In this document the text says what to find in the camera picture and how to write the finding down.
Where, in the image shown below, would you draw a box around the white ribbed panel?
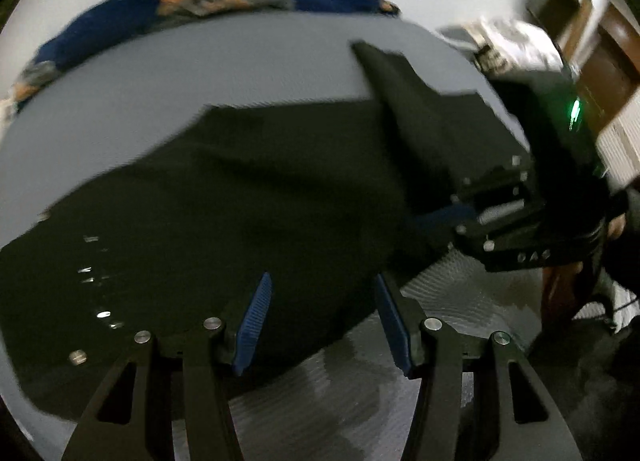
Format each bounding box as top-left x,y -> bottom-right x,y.
594,91 -> 640,192

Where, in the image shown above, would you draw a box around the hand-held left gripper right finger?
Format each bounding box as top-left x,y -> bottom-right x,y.
375,273 -> 585,461

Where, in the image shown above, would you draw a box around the brown wooden furniture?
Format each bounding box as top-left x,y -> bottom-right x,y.
527,0 -> 640,128

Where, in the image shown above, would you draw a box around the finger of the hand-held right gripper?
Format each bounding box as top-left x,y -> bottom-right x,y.
450,155 -> 535,204
407,202 -> 547,254

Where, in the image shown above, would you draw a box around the white dotted cloth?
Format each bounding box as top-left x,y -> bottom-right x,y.
437,18 -> 568,72

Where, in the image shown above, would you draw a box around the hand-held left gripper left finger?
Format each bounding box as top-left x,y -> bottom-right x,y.
60,272 -> 273,461

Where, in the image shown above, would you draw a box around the person's right hand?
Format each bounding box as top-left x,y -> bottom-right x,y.
540,213 -> 628,324

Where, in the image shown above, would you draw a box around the grey textured bed mattress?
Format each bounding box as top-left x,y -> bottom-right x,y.
0,11 -> 548,461

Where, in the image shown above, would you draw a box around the black pants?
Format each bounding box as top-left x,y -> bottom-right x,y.
0,40 -> 532,424

